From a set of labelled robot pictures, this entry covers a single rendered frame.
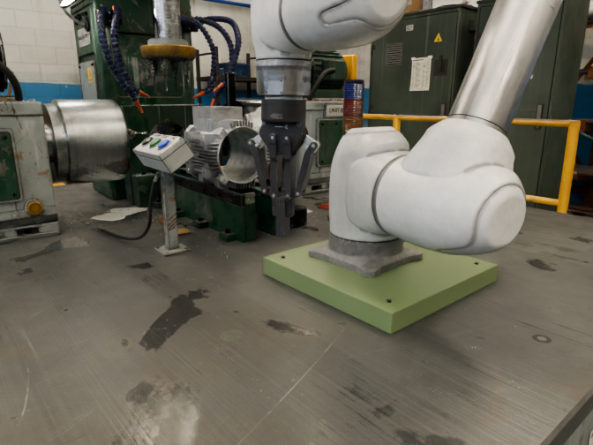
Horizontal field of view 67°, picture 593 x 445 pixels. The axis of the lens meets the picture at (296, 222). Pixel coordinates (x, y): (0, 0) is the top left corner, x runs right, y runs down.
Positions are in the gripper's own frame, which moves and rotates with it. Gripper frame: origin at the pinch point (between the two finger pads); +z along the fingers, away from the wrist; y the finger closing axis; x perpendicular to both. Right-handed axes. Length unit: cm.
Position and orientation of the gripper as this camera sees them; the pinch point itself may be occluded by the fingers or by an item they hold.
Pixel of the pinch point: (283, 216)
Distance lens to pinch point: 80.5
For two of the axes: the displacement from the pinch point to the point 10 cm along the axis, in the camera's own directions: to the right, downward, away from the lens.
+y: 9.4, 1.0, -3.2
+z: -0.1, 9.6, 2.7
